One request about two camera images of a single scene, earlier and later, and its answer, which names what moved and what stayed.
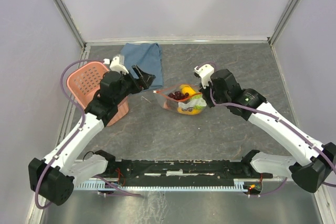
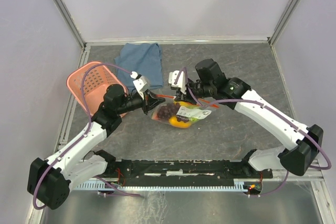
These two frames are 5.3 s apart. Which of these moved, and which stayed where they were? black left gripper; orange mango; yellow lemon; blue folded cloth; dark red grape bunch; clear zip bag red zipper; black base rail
Moved: clear zip bag red zipper; black left gripper; yellow lemon; orange mango; dark red grape bunch
Stayed: black base rail; blue folded cloth
